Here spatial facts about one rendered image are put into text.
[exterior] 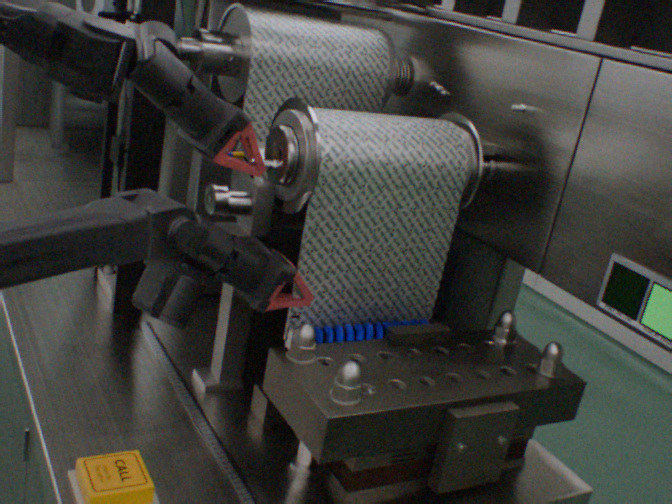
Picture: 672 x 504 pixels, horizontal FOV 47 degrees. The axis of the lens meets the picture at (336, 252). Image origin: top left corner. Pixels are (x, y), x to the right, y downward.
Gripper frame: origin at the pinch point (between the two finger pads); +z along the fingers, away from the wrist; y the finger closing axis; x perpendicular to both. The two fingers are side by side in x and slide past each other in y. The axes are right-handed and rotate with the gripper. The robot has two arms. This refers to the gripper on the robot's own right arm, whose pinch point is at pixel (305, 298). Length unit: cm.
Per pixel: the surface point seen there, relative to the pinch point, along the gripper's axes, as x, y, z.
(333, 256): 6.6, 0.2, -0.2
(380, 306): 3.8, 0.3, 11.5
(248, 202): 6.2, -8.2, -10.3
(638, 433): -2, -79, 238
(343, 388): -3.8, 17.4, -1.8
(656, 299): 24.1, 28.2, 21.0
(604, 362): 14, -130, 270
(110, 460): -25.1, 8.0, -16.2
